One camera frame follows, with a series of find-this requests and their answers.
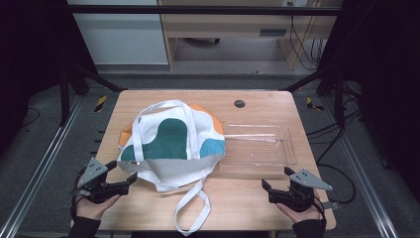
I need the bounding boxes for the grey tape strip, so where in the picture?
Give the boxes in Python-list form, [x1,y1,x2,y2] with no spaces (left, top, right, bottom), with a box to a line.
[321,200,341,211]

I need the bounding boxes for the black metal frame leg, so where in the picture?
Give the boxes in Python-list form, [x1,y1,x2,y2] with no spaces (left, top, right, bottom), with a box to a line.
[58,62,129,127]
[280,65,347,131]

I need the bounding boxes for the person's right hand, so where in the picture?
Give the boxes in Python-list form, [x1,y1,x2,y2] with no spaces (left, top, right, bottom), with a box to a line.
[275,201,322,225]

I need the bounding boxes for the black metal frame crossbar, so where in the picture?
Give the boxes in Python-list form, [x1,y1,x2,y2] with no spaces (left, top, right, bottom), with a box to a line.
[65,4,343,17]

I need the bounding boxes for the white cabinet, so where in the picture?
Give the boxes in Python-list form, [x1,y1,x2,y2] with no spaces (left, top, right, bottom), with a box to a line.
[66,0,169,66]

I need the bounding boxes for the yellow black tape marker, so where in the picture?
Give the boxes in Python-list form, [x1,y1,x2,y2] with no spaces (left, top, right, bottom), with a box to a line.
[94,95,109,113]
[305,96,325,112]

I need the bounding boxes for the black curtain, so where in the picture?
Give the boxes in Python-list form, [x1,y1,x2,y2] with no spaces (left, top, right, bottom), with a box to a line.
[318,0,420,199]
[0,0,97,157]

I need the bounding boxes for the white patterned tote bag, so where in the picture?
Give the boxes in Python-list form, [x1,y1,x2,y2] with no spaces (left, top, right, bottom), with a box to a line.
[117,99,227,237]

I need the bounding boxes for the thin black floor cable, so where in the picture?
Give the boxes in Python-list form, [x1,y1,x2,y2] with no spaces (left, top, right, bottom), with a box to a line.
[21,107,42,129]

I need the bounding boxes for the person's left hand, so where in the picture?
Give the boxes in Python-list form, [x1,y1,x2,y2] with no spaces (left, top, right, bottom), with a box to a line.
[74,193,122,221]

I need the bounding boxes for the light wooden desk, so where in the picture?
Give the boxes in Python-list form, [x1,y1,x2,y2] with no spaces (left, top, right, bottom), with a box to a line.
[157,0,345,71]

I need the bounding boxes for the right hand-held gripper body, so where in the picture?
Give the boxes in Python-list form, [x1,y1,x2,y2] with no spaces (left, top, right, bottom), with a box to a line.
[268,169,334,213]

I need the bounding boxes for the black cables at desk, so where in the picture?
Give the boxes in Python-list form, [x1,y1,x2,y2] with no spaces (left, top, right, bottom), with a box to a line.
[288,1,327,70]

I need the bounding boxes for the clear plastic tray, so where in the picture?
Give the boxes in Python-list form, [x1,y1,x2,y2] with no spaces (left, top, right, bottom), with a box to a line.
[217,123,298,177]

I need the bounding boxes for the aluminium floor rail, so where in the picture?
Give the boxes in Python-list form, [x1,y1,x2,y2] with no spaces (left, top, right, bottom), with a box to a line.
[324,98,401,238]
[0,95,84,238]

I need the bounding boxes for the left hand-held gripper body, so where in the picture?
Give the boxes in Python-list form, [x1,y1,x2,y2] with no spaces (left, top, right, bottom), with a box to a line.
[76,157,131,204]

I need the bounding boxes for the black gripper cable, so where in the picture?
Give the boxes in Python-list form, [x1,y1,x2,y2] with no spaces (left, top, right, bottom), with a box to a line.
[311,194,329,230]
[68,167,87,221]

